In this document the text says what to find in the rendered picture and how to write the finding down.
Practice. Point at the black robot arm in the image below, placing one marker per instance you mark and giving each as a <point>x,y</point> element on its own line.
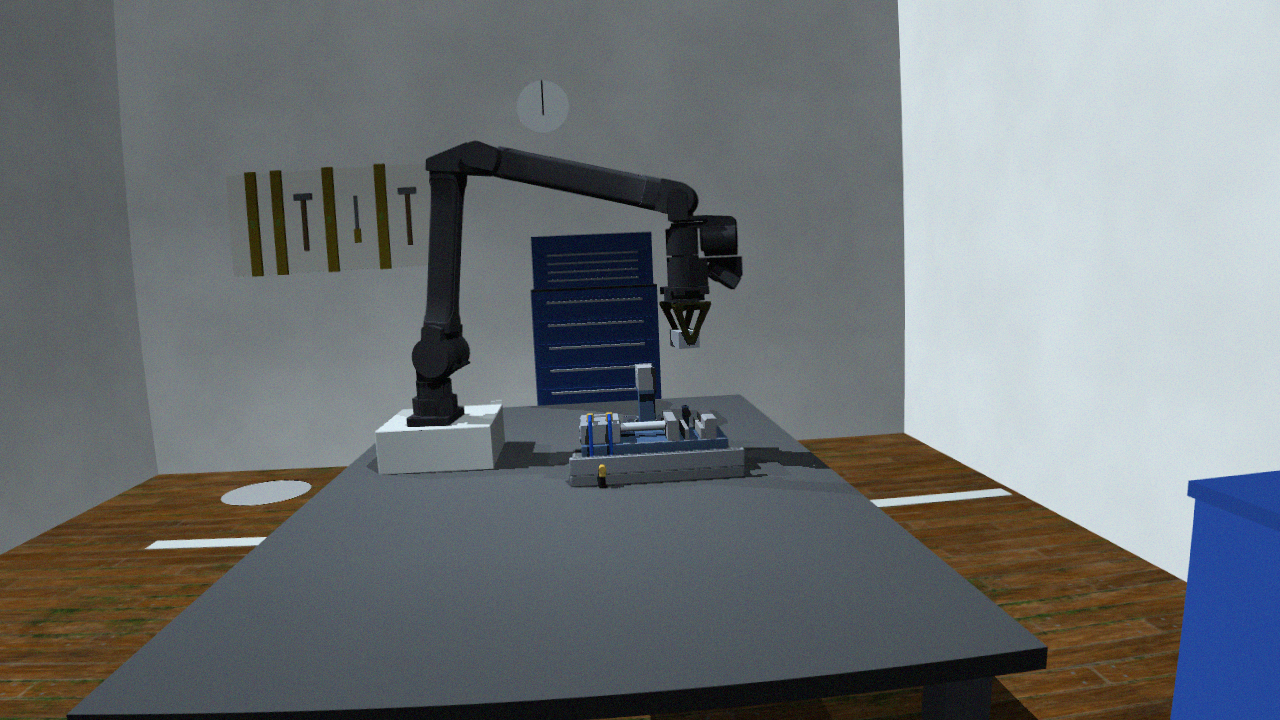
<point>436,354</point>

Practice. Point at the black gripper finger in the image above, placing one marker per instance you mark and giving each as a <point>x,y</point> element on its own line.
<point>666,307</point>
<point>678,309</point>

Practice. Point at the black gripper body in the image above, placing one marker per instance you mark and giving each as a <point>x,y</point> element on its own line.
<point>678,290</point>

